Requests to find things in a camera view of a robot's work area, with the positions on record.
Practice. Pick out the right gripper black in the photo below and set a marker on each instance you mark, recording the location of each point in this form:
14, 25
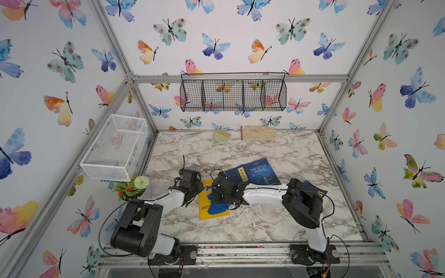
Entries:
215, 197

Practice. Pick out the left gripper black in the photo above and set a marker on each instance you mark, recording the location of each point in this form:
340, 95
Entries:
198, 183

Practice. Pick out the blue microfiber cloth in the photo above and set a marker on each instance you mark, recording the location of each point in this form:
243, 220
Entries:
215, 209

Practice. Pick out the yellow cover book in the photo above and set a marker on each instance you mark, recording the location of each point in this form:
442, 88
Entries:
204, 203

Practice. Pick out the blue Little Prince book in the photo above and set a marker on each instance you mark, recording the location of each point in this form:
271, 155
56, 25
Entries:
260, 172

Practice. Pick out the dark blue yellow-label book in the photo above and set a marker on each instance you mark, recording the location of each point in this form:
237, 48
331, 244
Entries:
237, 175

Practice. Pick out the navy yellow-label book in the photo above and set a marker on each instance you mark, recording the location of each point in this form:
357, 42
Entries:
309, 187

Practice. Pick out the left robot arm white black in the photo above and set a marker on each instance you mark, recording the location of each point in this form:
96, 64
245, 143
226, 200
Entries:
137, 231

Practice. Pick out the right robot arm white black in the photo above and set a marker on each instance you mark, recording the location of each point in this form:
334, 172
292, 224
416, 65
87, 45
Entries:
302, 200

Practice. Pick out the potted flowers white pot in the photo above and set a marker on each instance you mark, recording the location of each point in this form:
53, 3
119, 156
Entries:
131, 190

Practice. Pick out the white mesh wall basket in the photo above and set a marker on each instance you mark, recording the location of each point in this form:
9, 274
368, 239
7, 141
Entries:
114, 153

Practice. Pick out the black wire wall basket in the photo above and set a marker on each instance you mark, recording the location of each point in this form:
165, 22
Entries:
225, 92

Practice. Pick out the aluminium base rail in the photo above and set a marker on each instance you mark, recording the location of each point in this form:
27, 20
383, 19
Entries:
218, 255

